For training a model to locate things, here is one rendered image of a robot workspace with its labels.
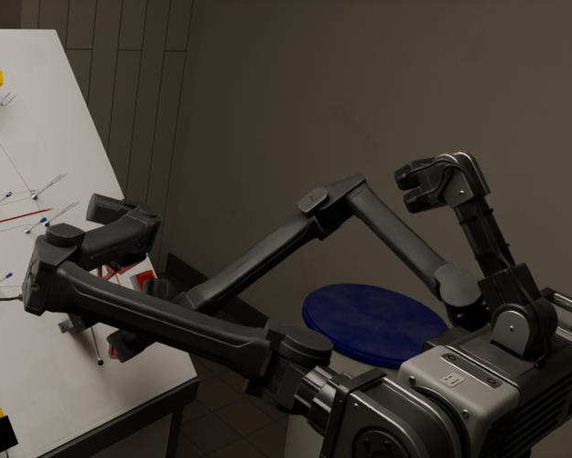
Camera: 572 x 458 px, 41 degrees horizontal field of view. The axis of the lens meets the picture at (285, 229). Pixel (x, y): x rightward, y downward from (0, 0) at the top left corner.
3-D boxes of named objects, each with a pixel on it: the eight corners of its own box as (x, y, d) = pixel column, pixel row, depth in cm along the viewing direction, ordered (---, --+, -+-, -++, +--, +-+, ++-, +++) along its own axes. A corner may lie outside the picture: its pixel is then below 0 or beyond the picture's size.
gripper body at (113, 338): (104, 338, 164) (120, 324, 159) (137, 320, 172) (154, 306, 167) (120, 363, 163) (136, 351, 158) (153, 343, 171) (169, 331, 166)
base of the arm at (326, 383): (325, 472, 95) (346, 392, 91) (280, 436, 100) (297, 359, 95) (368, 446, 101) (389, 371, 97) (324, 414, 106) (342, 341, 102)
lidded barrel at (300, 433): (436, 479, 315) (482, 334, 289) (348, 541, 275) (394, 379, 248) (332, 406, 350) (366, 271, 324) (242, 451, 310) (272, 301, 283)
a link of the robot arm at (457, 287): (351, 157, 162) (364, 185, 169) (301, 195, 160) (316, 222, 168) (493, 288, 133) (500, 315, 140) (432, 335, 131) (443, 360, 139)
